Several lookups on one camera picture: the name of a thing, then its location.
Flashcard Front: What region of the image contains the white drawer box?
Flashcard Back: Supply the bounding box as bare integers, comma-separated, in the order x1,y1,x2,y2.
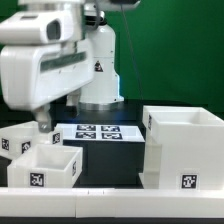
7,144,83,188
0,121,63,160

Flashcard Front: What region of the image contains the white front fence rail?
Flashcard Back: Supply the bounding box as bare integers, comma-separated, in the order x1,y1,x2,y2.
0,188,224,218

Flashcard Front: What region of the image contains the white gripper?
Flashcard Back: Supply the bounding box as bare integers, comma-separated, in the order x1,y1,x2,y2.
0,39,94,133

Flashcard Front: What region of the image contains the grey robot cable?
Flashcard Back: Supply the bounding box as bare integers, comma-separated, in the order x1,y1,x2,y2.
120,3,145,101

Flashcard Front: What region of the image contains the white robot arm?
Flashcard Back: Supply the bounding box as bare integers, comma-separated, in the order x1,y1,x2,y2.
0,0,141,133

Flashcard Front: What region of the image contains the white marker base plate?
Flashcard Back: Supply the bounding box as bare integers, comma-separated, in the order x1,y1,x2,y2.
57,123,144,143

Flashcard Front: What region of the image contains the white drawer box front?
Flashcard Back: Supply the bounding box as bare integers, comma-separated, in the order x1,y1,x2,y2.
7,144,83,188

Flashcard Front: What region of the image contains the white drawer cabinet frame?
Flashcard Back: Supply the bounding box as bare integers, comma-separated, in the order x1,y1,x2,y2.
139,106,224,190

